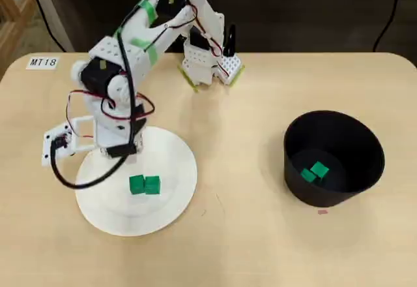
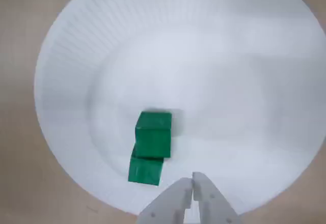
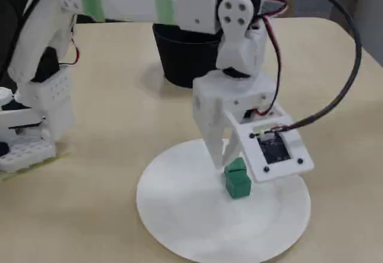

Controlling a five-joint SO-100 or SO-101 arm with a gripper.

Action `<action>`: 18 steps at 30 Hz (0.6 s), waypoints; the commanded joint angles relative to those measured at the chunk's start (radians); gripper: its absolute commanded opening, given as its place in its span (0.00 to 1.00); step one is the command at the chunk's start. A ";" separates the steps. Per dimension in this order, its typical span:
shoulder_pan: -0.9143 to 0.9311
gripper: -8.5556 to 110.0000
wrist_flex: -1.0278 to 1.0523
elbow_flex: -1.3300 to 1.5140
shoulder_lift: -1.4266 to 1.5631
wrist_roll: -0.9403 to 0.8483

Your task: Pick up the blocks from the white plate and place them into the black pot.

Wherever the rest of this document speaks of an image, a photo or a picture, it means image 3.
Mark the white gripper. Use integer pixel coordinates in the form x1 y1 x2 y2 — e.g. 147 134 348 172
193 71 285 170

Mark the green cube block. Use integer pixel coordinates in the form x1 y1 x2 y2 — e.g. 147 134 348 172
223 157 248 176
224 172 252 200

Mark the black pot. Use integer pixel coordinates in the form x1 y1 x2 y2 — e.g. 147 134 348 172
151 22 224 89

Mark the white paper plate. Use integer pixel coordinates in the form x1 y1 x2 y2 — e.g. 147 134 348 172
136 138 312 263

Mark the dark garment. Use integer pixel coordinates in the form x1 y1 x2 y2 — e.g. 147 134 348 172
0 0 37 80

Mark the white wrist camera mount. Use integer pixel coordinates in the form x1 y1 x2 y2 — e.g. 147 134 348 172
223 110 315 184

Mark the red black servo wire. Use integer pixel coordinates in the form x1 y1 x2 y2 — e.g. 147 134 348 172
58 25 81 66
253 0 288 117

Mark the thick black camera cable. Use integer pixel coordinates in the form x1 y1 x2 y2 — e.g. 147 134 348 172
17 0 364 134

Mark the yellow-green robot base plate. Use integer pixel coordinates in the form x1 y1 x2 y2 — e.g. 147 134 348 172
0 151 72 182

